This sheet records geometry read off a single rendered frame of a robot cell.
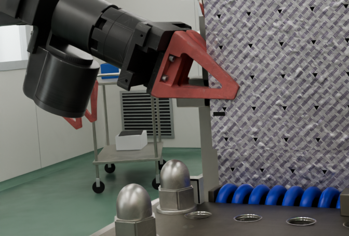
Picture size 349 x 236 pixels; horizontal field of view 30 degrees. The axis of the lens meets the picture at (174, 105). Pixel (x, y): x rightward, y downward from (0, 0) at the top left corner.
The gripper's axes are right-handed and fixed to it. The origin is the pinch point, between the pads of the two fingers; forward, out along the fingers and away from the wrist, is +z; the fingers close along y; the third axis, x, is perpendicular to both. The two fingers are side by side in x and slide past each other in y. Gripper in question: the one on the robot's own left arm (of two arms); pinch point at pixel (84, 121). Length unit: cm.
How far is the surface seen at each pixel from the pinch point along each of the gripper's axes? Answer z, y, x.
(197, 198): 10, -55, -42
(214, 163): 9, -42, -40
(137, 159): 50, 344, 186
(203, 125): 5, -42, -40
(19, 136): -5, 371, 305
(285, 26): -1, -49, -55
